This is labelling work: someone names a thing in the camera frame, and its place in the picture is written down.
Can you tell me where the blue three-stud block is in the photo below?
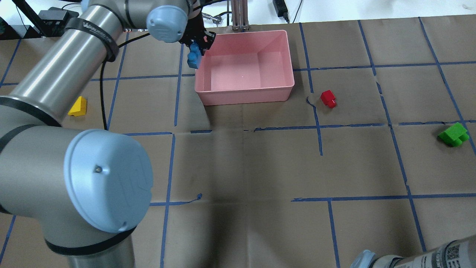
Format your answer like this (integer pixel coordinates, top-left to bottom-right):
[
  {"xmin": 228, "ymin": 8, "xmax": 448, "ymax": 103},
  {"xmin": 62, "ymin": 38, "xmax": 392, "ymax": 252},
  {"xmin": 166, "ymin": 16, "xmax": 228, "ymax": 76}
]
[{"xmin": 187, "ymin": 42, "xmax": 202, "ymax": 70}]

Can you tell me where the yellow two-stud block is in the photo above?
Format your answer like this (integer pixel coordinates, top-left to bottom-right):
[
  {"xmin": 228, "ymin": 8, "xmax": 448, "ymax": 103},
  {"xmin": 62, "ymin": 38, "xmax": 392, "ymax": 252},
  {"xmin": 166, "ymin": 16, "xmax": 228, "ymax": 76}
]
[{"xmin": 68, "ymin": 96, "xmax": 88, "ymax": 117}]

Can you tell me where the red small block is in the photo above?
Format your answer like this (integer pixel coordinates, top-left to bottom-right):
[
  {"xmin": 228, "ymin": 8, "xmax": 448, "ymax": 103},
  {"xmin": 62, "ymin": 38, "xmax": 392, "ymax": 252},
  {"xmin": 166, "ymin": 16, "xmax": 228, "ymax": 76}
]
[{"xmin": 320, "ymin": 90, "xmax": 337, "ymax": 109}]

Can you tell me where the green two-stud block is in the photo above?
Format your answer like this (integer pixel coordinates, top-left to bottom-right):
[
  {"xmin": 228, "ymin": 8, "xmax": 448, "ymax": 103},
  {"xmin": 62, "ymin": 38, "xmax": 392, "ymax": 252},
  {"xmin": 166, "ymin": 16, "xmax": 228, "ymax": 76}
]
[{"xmin": 437, "ymin": 122, "xmax": 470, "ymax": 147}]

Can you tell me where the pink plastic box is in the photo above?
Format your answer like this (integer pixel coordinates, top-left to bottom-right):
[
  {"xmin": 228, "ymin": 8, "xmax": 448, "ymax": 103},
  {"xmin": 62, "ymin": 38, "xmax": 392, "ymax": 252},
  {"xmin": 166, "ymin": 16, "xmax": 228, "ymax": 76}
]
[{"xmin": 195, "ymin": 29, "xmax": 295, "ymax": 106}]

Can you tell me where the black power adapter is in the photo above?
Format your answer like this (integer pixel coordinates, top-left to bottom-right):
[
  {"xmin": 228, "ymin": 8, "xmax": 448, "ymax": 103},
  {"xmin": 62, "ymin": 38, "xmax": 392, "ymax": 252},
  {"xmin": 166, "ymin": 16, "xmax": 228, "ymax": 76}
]
[{"xmin": 272, "ymin": 0, "xmax": 289, "ymax": 23}]

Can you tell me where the brown paper table cover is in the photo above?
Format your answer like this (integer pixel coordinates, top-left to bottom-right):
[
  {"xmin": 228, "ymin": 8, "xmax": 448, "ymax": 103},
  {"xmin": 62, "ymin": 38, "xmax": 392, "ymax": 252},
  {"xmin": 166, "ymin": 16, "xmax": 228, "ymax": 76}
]
[{"xmin": 0, "ymin": 16, "xmax": 476, "ymax": 268}]

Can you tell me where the aluminium frame post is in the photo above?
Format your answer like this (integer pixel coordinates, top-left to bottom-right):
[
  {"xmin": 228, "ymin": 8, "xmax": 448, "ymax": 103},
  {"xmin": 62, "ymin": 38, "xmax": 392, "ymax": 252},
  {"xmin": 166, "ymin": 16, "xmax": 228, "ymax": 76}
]
[{"xmin": 231, "ymin": 0, "xmax": 250, "ymax": 32}]

